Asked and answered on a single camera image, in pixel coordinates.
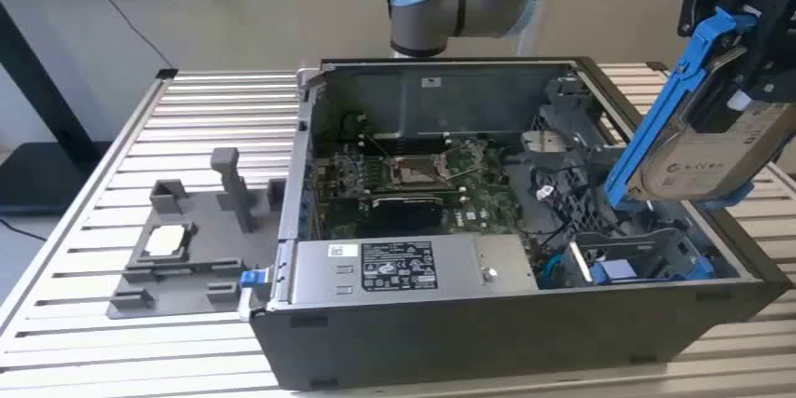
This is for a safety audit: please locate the hard disk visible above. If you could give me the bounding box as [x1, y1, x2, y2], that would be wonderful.
[603, 6, 796, 213]
[587, 255, 718, 285]

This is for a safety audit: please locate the black wire white tag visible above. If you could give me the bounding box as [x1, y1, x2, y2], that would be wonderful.
[526, 162, 599, 203]

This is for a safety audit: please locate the black RAM slot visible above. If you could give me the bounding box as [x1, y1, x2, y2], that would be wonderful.
[371, 189, 468, 198]
[371, 185, 468, 192]

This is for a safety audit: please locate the metal socket cover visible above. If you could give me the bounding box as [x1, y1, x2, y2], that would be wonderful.
[442, 140, 494, 176]

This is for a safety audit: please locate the green motherboard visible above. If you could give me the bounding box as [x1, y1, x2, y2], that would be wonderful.
[310, 136, 543, 240]

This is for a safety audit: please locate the silver power supply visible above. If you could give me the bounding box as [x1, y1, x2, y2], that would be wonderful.
[288, 233, 540, 310]

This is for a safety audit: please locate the CPU socket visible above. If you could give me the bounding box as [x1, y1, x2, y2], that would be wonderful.
[382, 150, 487, 189]

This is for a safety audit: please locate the thin metal locking lever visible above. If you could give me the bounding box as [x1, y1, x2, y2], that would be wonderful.
[364, 133, 400, 160]

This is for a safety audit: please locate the black graphics card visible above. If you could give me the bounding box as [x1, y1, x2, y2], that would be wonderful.
[370, 195, 447, 236]

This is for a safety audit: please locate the black open PC case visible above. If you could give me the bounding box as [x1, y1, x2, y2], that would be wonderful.
[239, 55, 795, 392]

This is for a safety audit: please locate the grey parts rack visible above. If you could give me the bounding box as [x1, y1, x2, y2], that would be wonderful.
[106, 146, 291, 323]

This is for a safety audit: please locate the silver CPU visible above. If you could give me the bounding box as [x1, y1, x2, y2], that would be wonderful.
[143, 225, 188, 255]

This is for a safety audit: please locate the black monitor stand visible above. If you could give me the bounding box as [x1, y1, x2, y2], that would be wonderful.
[0, 1, 120, 217]

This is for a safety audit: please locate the grey metal drive bracket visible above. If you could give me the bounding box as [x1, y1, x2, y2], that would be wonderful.
[519, 75, 630, 175]

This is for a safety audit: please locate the blue flat wire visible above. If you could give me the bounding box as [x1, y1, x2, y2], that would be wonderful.
[539, 252, 564, 288]

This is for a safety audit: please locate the thin black wall cable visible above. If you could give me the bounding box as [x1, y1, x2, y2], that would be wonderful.
[60, 0, 175, 69]

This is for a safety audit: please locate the black floor cable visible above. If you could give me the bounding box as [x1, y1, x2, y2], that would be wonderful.
[0, 218, 50, 241]

